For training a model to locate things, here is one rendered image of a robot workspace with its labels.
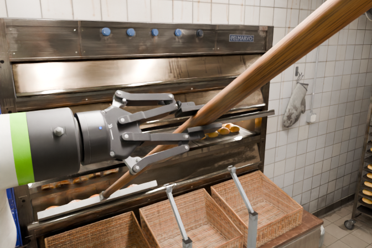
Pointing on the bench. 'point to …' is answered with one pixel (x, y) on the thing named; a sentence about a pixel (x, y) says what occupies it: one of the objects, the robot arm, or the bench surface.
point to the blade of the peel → (93, 201)
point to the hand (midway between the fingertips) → (199, 120)
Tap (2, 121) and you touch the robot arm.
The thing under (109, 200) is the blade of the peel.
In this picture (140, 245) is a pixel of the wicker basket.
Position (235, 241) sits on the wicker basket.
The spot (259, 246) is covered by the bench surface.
